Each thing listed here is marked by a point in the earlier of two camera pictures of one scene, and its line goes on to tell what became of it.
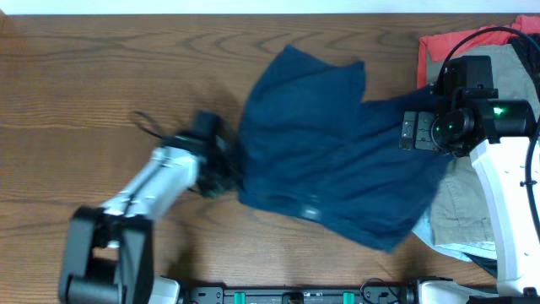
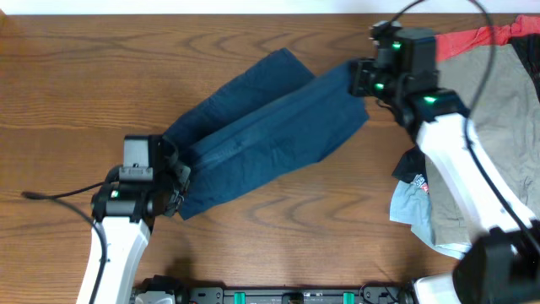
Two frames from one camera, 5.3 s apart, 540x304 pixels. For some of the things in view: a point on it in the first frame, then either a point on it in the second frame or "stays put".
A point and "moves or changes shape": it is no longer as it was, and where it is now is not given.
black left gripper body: [220, 167] → [175, 174]
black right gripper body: [416, 130] → [359, 78]
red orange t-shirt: [439, 46] stays put
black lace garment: [529, 54] stays put
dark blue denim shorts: [310, 147] moves or changes shape
